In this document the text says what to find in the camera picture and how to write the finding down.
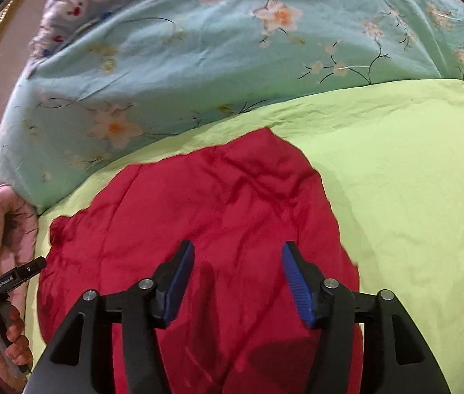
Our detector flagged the red quilted jacket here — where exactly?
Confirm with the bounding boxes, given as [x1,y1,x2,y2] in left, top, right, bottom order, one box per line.
[37,127,365,394]

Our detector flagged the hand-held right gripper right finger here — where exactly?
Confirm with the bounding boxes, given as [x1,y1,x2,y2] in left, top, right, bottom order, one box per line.
[281,241,452,394]

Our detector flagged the light green blanket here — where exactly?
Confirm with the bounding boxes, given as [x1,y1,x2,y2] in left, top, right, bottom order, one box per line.
[22,78,464,394]

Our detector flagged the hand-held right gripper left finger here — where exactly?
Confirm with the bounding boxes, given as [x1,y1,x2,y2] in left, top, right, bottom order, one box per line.
[22,240,196,394]

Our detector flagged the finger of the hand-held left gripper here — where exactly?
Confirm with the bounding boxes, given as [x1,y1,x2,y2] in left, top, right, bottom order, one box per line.
[13,256,48,283]

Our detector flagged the person's left hand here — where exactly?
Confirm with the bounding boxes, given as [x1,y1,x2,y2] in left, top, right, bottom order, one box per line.
[0,303,35,378]

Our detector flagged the teal floral quilt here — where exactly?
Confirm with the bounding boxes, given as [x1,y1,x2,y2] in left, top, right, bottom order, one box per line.
[0,0,464,216]

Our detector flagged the pink quilt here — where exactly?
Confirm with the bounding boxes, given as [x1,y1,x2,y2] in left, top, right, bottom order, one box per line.
[0,184,40,364]

